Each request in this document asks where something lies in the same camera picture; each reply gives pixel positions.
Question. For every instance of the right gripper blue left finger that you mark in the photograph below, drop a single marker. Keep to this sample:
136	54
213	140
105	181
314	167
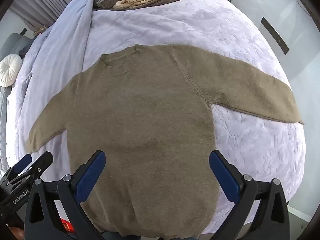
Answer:
42	220

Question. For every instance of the grey window curtain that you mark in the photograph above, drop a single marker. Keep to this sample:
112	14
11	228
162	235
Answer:
38	13

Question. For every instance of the olive green knit sweater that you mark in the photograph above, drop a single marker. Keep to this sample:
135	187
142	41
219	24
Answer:
149	109

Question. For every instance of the black wall strip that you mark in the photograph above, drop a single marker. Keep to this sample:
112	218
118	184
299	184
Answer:
281	43

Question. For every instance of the grey quilted headboard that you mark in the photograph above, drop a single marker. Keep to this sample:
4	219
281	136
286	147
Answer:
13	45

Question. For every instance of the smooth lavender duvet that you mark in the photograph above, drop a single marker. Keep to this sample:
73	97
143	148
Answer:
53	59

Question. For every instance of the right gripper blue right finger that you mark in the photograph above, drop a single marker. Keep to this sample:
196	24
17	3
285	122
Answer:
271	220

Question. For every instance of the round white pleated cushion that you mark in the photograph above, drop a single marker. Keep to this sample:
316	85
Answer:
9	67

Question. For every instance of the lavender embossed bed blanket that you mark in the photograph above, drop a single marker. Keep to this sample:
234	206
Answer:
264	148

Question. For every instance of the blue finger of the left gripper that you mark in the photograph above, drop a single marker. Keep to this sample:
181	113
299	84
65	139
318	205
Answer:
19	166
36	168

